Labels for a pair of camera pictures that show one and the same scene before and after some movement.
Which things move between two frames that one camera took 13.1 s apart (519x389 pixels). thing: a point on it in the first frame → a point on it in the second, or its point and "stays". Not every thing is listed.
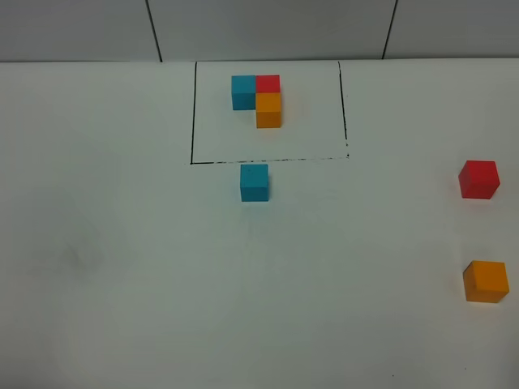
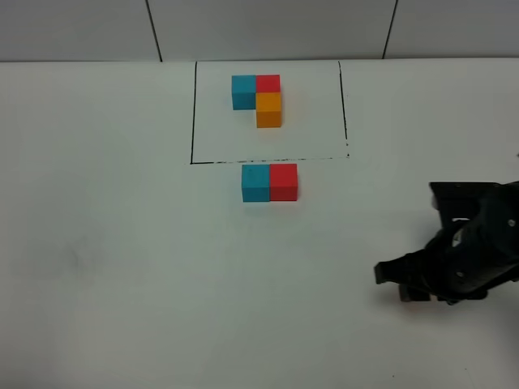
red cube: x=478 y=179 → x=283 y=182
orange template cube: x=268 y=110 stays
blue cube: x=254 y=182 stays
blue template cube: x=243 y=92 stays
